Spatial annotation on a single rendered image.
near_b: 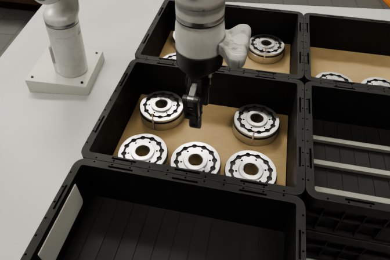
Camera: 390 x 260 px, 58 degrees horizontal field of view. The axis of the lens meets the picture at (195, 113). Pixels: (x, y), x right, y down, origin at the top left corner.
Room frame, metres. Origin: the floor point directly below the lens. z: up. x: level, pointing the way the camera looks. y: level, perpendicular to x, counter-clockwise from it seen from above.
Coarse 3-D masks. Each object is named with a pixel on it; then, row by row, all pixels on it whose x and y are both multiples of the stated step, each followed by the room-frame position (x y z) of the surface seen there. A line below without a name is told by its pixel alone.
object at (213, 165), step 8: (184, 144) 0.46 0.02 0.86; (192, 144) 0.46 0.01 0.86; (200, 144) 0.46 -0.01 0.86; (176, 152) 0.44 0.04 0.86; (184, 152) 0.44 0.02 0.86; (208, 152) 0.44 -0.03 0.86; (216, 152) 0.44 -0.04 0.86; (176, 160) 0.42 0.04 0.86; (208, 160) 0.42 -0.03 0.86; (216, 160) 0.43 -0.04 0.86; (208, 168) 0.40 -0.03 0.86; (216, 168) 0.40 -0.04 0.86
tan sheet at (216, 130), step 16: (144, 96) 0.65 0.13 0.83; (208, 112) 0.59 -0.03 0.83; (224, 112) 0.59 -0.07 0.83; (128, 128) 0.54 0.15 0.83; (144, 128) 0.54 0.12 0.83; (176, 128) 0.54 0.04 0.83; (192, 128) 0.54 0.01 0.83; (208, 128) 0.54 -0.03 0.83; (224, 128) 0.54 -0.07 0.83; (176, 144) 0.49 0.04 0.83; (208, 144) 0.49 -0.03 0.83; (224, 144) 0.49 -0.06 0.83; (240, 144) 0.49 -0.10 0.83; (272, 144) 0.49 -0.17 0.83; (224, 160) 0.45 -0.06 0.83; (272, 160) 0.45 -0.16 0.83
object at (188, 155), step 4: (192, 152) 0.44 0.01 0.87; (196, 152) 0.44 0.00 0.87; (200, 152) 0.44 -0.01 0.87; (188, 156) 0.43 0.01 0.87; (200, 156) 0.43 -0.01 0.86; (204, 156) 0.43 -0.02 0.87; (184, 160) 0.42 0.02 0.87; (188, 160) 0.42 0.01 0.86; (204, 160) 0.42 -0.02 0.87; (184, 164) 0.41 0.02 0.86; (188, 164) 0.41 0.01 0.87; (200, 164) 0.41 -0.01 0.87; (204, 164) 0.41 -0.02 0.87; (188, 168) 0.40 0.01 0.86; (192, 168) 0.40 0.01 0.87; (196, 168) 0.40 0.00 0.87; (200, 168) 0.40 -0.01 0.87
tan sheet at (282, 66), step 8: (168, 40) 0.89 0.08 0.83; (168, 48) 0.85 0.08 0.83; (288, 48) 0.85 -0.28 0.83; (160, 56) 0.81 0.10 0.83; (288, 56) 0.81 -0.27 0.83; (224, 64) 0.78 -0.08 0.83; (248, 64) 0.78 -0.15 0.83; (256, 64) 0.78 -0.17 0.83; (264, 64) 0.78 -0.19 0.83; (272, 64) 0.78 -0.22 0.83; (280, 64) 0.78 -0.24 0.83; (288, 64) 0.78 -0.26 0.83; (280, 72) 0.74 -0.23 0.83; (288, 72) 0.74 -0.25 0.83
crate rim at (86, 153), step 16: (128, 64) 0.65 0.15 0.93; (144, 64) 0.65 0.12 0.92; (160, 64) 0.65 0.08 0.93; (176, 64) 0.65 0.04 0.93; (272, 80) 0.59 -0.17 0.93; (288, 80) 0.59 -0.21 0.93; (112, 96) 0.54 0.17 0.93; (304, 112) 0.49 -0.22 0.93; (96, 128) 0.45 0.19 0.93; (304, 128) 0.45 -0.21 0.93; (304, 144) 0.41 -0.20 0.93; (112, 160) 0.37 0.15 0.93; (128, 160) 0.37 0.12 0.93; (304, 160) 0.37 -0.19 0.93; (192, 176) 0.34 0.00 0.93; (208, 176) 0.34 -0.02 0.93; (224, 176) 0.34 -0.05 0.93; (304, 176) 0.34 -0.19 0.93; (288, 192) 0.31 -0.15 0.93
